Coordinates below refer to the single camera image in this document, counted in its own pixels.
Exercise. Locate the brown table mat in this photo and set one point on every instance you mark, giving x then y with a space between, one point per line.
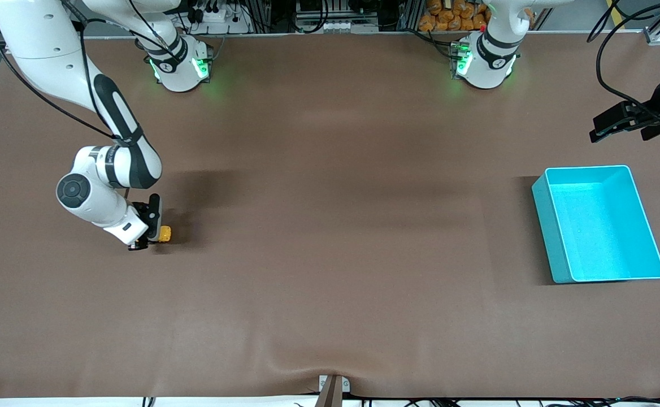
330 254

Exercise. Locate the metal table clamp bracket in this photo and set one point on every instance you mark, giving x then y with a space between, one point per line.
330 395

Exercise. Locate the white connector strip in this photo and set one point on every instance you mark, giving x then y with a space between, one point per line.
335 26

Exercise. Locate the yellow beetle toy car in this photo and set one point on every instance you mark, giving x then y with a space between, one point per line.
165 233

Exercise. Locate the white power strip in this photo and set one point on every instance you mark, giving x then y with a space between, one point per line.
220 20

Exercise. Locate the turquoise plastic bin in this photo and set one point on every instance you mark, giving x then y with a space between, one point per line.
607 226

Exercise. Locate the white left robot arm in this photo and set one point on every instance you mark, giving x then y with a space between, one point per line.
491 56

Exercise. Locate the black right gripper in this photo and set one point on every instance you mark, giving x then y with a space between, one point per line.
153 210

